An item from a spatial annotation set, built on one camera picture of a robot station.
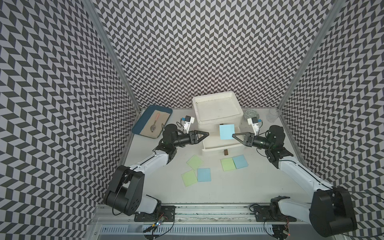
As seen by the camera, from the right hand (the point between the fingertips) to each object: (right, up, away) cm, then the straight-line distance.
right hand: (233, 138), depth 74 cm
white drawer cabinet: (-10, +15, +13) cm, 22 cm away
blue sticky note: (-3, +3, +1) cm, 5 cm away
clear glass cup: (+39, +14, +36) cm, 55 cm away
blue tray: (-61, +5, +31) cm, 68 cm away
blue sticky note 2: (-15, -23, +12) cm, 29 cm away
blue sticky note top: (+8, -16, +17) cm, 25 cm away
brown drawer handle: (-2, -8, +8) cm, 12 cm away
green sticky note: (-20, -17, +17) cm, 31 cm away
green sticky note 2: (-23, -25, +12) cm, 36 cm away
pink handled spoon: (-50, +4, +31) cm, 59 cm away
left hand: (-13, +1, +1) cm, 13 cm away
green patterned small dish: (+22, +15, +37) cm, 46 cm away
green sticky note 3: (0, -17, +14) cm, 22 cm away
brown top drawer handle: (-5, +7, +4) cm, 10 cm away
